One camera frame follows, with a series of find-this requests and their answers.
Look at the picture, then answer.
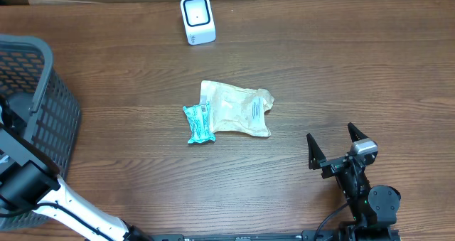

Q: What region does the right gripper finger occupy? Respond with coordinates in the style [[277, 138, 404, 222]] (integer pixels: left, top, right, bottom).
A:
[[348, 122, 368, 143], [306, 133, 326, 170]]

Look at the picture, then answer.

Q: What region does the beige snack pouch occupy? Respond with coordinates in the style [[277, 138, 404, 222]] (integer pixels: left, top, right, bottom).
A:
[[200, 80, 274, 137]]

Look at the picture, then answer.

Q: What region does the teal crinkled wrapper packet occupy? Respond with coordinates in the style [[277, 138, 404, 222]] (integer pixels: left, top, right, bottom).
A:
[[183, 104, 216, 144]]

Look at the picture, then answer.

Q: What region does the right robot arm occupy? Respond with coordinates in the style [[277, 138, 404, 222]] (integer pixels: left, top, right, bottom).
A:
[[301, 122, 401, 240]]

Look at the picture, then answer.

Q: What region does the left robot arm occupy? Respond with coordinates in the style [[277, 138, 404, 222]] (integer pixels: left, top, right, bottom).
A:
[[1, 106, 151, 241]]

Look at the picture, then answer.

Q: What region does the white barcode scanner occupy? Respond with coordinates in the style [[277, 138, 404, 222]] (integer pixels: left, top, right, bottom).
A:
[[180, 0, 216, 45]]

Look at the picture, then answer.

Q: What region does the grey plastic shopping basket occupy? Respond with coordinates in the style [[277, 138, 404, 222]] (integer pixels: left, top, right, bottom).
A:
[[1, 34, 82, 231]]

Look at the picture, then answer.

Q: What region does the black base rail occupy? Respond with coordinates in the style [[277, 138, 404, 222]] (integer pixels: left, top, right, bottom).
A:
[[149, 230, 342, 241]]

